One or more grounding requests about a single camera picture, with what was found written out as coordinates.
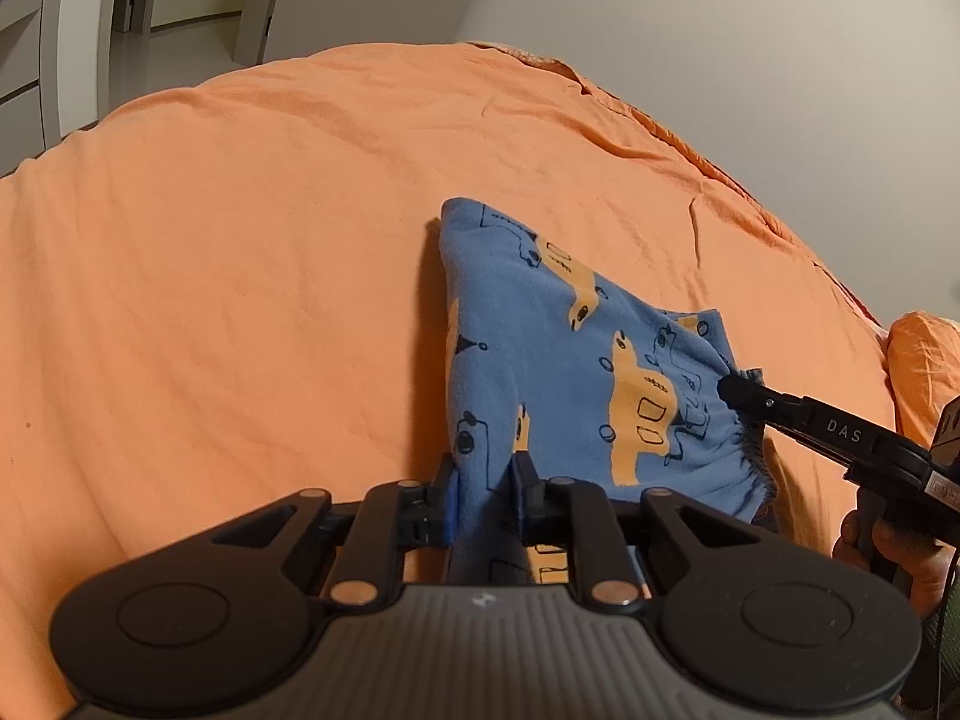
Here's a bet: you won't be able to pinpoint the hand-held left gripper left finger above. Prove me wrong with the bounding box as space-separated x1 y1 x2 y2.
211 454 460 608

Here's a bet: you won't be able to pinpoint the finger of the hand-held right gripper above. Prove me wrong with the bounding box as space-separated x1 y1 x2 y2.
717 375 860 467

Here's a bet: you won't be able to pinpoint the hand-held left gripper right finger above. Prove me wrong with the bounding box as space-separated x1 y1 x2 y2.
510 457 760 608

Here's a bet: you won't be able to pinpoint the blue pants with yellow vehicles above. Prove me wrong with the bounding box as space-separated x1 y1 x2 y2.
429 197 778 587

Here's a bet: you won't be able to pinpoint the person's right hand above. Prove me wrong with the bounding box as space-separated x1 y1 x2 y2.
831 507 952 620

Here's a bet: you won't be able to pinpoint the orange pillow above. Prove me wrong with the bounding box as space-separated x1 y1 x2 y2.
885 310 960 454

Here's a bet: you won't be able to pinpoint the orange bed cover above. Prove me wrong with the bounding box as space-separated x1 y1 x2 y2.
0 40 904 720

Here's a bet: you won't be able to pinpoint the white door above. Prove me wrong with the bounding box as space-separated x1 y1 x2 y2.
238 0 295 65

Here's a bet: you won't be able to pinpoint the white wardrobe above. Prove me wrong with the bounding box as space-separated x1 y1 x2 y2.
0 0 115 176

